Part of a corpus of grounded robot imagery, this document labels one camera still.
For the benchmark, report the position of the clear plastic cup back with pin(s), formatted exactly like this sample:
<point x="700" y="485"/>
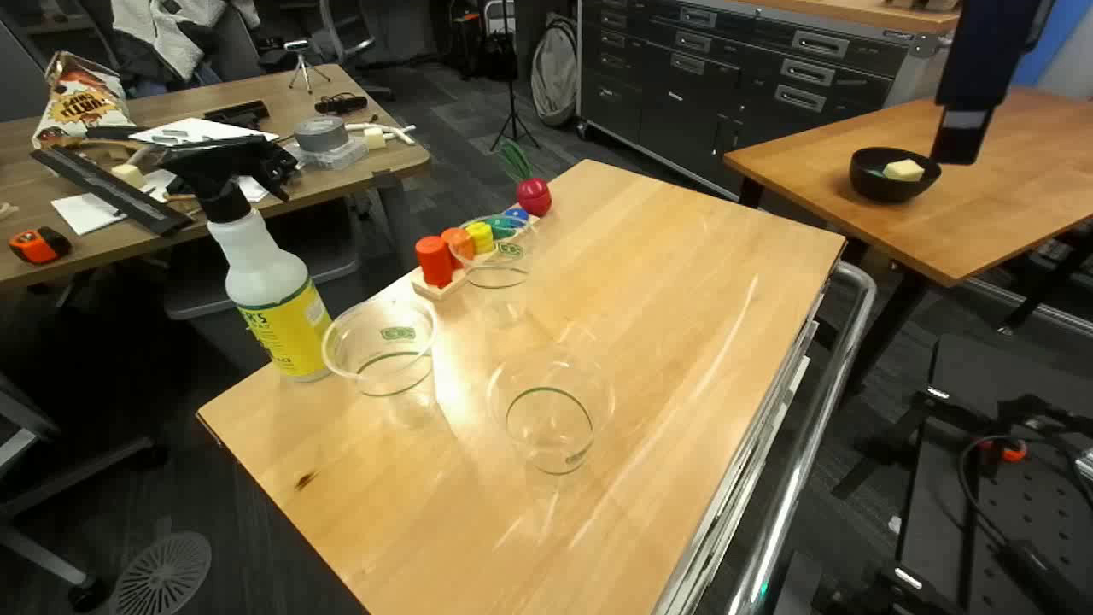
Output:
<point x="503" y="269"/>

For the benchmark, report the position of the clear plastic cup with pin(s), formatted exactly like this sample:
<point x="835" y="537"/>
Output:
<point x="503" y="269"/>
<point x="379" y="345"/>
<point x="552" y="406"/>

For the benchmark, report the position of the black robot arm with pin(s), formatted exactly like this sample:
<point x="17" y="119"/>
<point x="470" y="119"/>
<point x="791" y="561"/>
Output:
<point x="986" y="51"/>

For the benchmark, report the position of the green cylinder peg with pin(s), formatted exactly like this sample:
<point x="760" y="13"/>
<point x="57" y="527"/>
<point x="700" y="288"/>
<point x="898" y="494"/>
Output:
<point x="499" y="228"/>

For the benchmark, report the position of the blue cylinder peg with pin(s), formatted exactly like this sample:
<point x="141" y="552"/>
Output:
<point x="515" y="213"/>

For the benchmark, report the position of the clear plastic cup front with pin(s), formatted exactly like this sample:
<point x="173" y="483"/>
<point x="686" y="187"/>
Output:
<point x="552" y="406"/>

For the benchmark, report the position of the yellow cylinder peg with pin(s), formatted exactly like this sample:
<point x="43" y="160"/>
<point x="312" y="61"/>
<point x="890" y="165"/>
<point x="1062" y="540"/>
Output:
<point x="480" y="232"/>

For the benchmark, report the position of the orange cylinder peg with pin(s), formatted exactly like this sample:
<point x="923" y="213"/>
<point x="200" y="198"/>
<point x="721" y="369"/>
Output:
<point x="457" y="244"/>

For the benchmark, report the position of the red radish toy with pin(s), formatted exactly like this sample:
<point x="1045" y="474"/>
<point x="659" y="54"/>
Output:
<point x="531" y="189"/>

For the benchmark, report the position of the red cylinder peg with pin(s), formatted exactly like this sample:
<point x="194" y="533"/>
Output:
<point x="435" y="259"/>

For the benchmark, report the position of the wooden peg tray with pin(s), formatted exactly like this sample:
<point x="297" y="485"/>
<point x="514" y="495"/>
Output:
<point x="524" y="232"/>

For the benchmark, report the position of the clear plastic cup left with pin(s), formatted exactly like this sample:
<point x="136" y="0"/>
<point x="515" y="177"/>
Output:
<point x="379" y="345"/>

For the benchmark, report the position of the black tool cabinet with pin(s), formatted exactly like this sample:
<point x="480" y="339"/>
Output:
<point x="693" y="81"/>

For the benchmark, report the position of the yellow label spray bottle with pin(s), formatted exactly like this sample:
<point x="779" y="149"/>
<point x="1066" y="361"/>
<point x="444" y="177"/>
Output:
<point x="264" y="282"/>

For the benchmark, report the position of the black bowl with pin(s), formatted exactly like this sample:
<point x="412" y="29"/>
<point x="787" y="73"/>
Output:
<point x="864" y="174"/>

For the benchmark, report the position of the yellow food piece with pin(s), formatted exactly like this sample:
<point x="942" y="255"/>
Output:
<point x="902" y="168"/>

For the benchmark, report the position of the long black bar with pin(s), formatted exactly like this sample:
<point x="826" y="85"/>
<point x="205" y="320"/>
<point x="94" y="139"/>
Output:
<point x="110" y="189"/>

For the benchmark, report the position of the white paper sheet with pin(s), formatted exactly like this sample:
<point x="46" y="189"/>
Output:
<point x="87" y="213"/>

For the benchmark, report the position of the wooden side table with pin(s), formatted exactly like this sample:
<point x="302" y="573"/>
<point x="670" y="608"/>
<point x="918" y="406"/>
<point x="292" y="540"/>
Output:
<point x="1030" y="182"/>

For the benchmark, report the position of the orange black tape measure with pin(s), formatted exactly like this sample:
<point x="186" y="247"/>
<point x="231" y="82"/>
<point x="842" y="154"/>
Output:
<point x="39" y="247"/>

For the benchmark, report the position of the chip bag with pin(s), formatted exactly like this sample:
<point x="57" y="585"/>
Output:
<point x="80" y="92"/>

